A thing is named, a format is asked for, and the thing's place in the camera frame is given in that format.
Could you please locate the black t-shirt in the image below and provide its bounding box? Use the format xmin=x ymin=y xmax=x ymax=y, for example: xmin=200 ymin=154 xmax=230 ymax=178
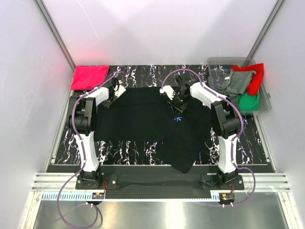
xmin=94 ymin=87 xmax=212 ymax=173

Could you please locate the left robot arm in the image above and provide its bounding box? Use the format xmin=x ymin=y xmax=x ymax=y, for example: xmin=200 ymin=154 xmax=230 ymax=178
xmin=66 ymin=78 xmax=125 ymax=189

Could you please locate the left aluminium corner post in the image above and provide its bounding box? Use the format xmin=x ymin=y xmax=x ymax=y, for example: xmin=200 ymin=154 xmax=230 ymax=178
xmin=33 ymin=0 xmax=77 ymax=71

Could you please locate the right aluminium corner post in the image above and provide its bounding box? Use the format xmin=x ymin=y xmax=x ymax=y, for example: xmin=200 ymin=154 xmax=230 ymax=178
xmin=247 ymin=0 xmax=286 ymax=59

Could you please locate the aluminium frame rail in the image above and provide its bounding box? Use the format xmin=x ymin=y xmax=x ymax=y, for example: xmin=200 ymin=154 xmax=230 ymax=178
xmin=32 ymin=173 xmax=290 ymax=192

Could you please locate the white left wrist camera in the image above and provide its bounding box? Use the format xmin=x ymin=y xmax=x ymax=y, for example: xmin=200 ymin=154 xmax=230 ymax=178
xmin=114 ymin=83 xmax=126 ymax=98

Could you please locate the green t-shirt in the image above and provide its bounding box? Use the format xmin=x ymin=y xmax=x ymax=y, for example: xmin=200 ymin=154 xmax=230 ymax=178
xmin=237 ymin=92 xmax=260 ymax=112

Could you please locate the red t-shirt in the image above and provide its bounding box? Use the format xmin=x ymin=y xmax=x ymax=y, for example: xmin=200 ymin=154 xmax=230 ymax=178
xmin=232 ymin=63 xmax=264 ymax=96

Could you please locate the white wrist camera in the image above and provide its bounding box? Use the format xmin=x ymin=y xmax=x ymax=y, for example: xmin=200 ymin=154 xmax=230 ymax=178
xmin=114 ymin=83 xmax=126 ymax=98
xmin=159 ymin=85 xmax=174 ymax=100

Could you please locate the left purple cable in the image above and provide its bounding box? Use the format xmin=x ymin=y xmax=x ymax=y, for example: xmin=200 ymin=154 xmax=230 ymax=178
xmin=57 ymin=70 xmax=125 ymax=227

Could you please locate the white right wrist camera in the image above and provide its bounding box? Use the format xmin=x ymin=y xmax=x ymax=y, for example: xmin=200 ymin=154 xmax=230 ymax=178
xmin=159 ymin=85 xmax=174 ymax=100

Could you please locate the grey t-shirt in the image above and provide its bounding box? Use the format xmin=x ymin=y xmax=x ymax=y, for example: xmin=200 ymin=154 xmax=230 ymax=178
xmin=218 ymin=69 xmax=256 ymax=96

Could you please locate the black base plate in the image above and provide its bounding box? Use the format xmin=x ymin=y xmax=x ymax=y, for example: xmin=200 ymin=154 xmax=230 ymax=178
xmin=76 ymin=166 xmax=244 ymax=200

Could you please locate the aluminium corner post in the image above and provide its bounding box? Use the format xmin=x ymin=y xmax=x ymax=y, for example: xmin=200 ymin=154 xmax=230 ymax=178
xmin=247 ymin=0 xmax=286 ymax=59
xmin=33 ymin=0 xmax=77 ymax=71

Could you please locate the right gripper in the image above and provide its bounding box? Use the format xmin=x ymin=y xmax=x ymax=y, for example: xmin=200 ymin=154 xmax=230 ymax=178
xmin=166 ymin=92 xmax=191 ymax=116

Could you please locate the pink folded t-shirt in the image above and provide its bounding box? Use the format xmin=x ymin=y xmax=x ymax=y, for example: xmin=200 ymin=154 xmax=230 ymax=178
xmin=71 ymin=65 xmax=110 ymax=91

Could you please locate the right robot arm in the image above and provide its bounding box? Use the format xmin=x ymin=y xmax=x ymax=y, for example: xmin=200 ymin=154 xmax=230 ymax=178
xmin=160 ymin=76 xmax=244 ymax=189

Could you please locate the clear plastic bin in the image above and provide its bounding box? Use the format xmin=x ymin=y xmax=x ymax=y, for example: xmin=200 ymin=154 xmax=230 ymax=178
xmin=207 ymin=57 xmax=272 ymax=115

